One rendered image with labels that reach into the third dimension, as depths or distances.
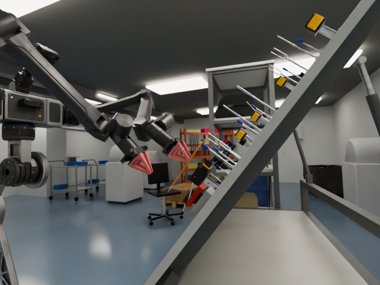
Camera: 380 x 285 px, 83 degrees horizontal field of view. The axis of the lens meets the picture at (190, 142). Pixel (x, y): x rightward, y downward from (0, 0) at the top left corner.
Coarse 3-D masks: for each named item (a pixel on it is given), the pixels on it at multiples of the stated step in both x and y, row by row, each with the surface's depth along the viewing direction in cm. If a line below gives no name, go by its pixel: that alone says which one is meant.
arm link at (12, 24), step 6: (0, 12) 58; (6, 12) 58; (0, 18) 57; (6, 18) 58; (12, 18) 59; (0, 24) 56; (6, 24) 58; (12, 24) 59; (0, 30) 56; (6, 30) 58; (12, 30) 60; (18, 30) 62; (0, 36) 57; (6, 36) 59; (0, 84) 82; (0, 90) 84
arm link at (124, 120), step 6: (120, 114) 73; (126, 114) 74; (114, 120) 71; (120, 120) 72; (126, 120) 73; (132, 120) 74; (114, 126) 73; (120, 126) 71; (126, 126) 71; (90, 132) 76; (96, 132) 75; (108, 132) 75; (120, 132) 73; (126, 132) 74; (96, 138) 77; (102, 138) 76
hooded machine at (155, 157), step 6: (150, 156) 720; (156, 156) 729; (150, 162) 715; (156, 162) 724; (162, 162) 756; (144, 174) 719; (144, 180) 718; (144, 186) 718; (150, 186) 707; (156, 186) 714; (162, 186) 755
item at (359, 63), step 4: (356, 60) 50; (360, 60) 49; (364, 60) 48; (356, 64) 50; (360, 64) 49; (364, 64) 49; (360, 68) 49; (364, 68) 49; (360, 72) 50; (364, 72) 49; (364, 76) 49; (368, 76) 49; (364, 80) 49; (368, 80) 49; (364, 84) 49; (368, 84) 49; (368, 88) 49; (372, 88) 48; (368, 92) 49; (372, 92) 48
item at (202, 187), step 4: (204, 184) 50; (200, 188) 46; (204, 188) 48; (196, 192) 46; (200, 192) 46; (192, 196) 46; (196, 196) 46; (200, 196) 47; (188, 200) 46; (192, 200) 46; (196, 200) 47; (188, 204) 46; (192, 204) 48
